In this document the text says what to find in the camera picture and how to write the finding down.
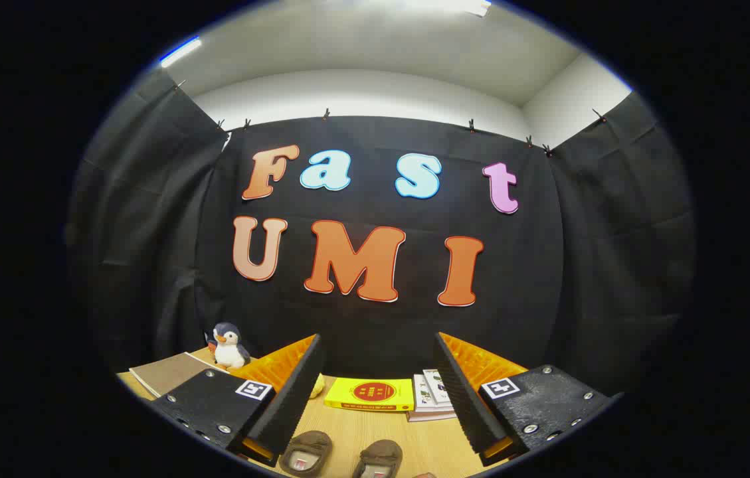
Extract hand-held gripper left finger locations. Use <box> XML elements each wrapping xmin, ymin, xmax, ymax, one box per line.
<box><xmin>149</xmin><ymin>334</ymin><xmax>324</xmax><ymax>467</ymax></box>

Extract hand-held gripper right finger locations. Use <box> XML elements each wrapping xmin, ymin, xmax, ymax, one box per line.
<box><xmin>433</xmin><ymin>332</ymin><xmax>614</xmax><ymax>467</ymax></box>

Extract brown fuzzy shoe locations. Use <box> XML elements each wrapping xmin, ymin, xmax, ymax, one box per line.
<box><xmin>279</xmin><ymin>430</ymin><xmax>333</xmax><ymax>478</ymax></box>
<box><xmin>352</xmin><ymin>439</ymin><xmax>404</xmax><ymax>478</ymax></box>

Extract beige fabric storage box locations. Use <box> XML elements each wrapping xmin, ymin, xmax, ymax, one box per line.
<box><xmin>129</xmin><ymin>352</ymin><xmax>229</xmax><ymax>399</ymax></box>

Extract brown-edged paperback book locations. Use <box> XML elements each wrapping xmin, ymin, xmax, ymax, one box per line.
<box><xmin>406</xmin><ymin>406</ymin><xmax>459</xmax><ymax>423</ymax></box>

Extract white paperback book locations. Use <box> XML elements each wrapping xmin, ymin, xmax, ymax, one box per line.
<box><xmin>412</xmin><ymin>374</ymin><xmax>455</xmax><ymax>412</ymax></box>

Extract penguin plush toy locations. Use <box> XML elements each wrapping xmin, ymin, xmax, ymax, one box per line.
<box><xmin>206</xmin><ymin>322</ymin><xmax>251</xmax><ymax>370</ymax></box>

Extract yellow book with red circle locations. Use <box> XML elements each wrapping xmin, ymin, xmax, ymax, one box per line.
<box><xmin>324</xmin><ymin>377</ymin><xmax>415</xmax><ymax>412</ymax></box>

